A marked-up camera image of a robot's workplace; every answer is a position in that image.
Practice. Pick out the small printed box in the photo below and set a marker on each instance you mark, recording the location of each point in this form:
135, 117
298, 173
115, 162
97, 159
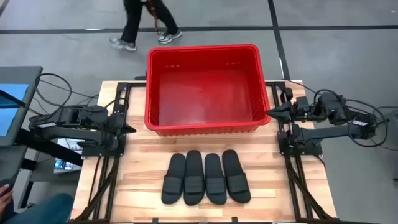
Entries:
63, 165

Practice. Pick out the black desk beam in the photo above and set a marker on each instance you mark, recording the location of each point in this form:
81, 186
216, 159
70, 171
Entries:
46, 146

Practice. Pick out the white paper sheet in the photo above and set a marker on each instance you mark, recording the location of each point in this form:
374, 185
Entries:
70, 144

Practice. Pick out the grey desk shelf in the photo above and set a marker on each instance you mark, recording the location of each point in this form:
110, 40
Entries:
12, 161

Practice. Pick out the grey floor stand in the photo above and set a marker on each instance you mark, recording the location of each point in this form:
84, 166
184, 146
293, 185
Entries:
393, 124

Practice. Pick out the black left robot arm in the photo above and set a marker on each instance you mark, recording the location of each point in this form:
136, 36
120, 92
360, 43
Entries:
71, 132

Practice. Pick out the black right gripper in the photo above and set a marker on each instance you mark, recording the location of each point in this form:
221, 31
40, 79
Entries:
301, 115

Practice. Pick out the person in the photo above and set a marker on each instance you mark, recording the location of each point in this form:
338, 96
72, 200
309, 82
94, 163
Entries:
132, 18

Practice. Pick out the black slide sandal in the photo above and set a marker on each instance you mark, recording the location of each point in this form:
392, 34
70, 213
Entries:
174, 186
194, 186
215, 186
236, 186

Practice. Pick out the black desk leg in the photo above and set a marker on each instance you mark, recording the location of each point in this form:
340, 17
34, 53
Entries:
26, 193

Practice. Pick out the person's leg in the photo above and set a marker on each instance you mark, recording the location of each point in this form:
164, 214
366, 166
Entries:
46, 211

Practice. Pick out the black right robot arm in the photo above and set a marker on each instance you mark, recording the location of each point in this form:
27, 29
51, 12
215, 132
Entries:
329, 131

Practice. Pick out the grey framed monitor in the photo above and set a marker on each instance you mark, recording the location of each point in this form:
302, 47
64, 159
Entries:
12, 121

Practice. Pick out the red plastic bin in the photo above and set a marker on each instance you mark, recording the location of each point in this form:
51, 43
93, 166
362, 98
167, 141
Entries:
205, 102

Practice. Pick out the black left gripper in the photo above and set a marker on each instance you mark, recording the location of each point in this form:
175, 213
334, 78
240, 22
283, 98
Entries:
101, 123

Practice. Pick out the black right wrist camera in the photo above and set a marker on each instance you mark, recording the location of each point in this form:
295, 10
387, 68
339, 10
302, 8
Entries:
302, 102

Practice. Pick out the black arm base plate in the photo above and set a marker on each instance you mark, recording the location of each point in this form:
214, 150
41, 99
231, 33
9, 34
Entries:
93, 152
314, 151

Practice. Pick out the black aluminium table frame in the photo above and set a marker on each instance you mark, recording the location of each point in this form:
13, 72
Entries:
124, 84

